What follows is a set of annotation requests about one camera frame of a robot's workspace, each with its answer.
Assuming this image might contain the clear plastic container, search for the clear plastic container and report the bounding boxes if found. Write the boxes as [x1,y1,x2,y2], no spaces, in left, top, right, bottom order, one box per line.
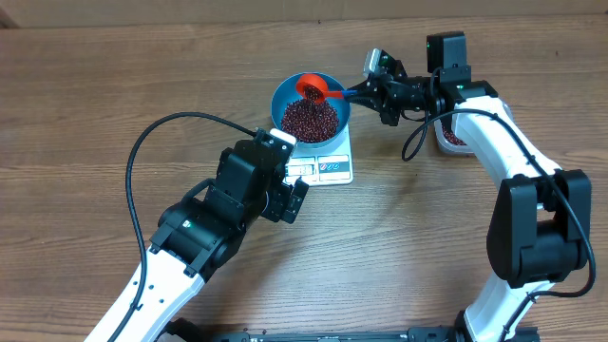
[434,102,517,156]

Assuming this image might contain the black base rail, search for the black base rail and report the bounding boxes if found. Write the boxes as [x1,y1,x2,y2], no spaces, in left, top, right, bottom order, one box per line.
[161,316,541,342]

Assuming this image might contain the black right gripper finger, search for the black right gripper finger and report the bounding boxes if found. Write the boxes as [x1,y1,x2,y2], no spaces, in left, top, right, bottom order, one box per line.
[345,96,382,113]
[345,78,379,98]

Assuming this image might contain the red measuring scoop blue handle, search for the red measuring scoop blue handle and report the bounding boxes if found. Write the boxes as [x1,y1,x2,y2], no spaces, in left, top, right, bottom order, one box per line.
[295,73,357,104]

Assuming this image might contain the red beans in scoop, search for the red beans in scoop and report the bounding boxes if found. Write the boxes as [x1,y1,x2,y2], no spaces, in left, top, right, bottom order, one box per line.
[304,85,325,103]

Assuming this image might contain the red beans in bowl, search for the red beans in bowl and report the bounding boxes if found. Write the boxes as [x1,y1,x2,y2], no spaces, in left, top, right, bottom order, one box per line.
[281,99,339,143]

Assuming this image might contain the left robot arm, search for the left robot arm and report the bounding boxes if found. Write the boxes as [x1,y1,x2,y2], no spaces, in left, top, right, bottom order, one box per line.
[88,128,309,341]

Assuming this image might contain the blue bowl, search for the blue bowl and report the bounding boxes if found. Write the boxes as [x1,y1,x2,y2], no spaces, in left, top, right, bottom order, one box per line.
[271,72,351,147]

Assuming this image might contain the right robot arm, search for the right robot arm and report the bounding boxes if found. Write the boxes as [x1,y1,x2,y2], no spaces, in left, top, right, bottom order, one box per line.
[347,31,597,341]

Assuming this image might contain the white digital kitchen scale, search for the white digital kitchen scale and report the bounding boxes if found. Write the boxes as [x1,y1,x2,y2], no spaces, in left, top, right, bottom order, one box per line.
[284,125,353,186]

